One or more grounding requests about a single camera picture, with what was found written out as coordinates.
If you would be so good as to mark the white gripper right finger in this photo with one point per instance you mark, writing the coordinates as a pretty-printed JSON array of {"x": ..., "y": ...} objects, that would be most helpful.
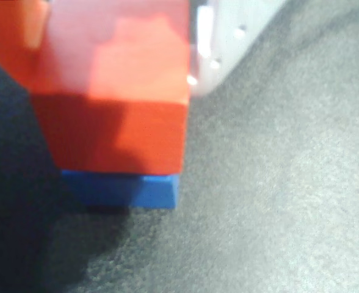
[{"x": 225, "y": 36}]

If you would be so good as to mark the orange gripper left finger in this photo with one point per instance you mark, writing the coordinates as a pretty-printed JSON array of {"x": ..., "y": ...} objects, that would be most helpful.
[{"x": 5, "y": 27}]

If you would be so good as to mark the red cube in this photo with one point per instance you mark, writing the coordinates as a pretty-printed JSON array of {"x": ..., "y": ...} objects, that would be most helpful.
[{"x": 121, "y": 122}]

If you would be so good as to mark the blue cube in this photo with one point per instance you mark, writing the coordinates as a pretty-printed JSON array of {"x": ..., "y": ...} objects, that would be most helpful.
[{"x": 155, "y": 192}]

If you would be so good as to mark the black mat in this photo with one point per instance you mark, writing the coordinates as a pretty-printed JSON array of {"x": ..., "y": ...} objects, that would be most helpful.
[{"x": 274, "y": 183}]

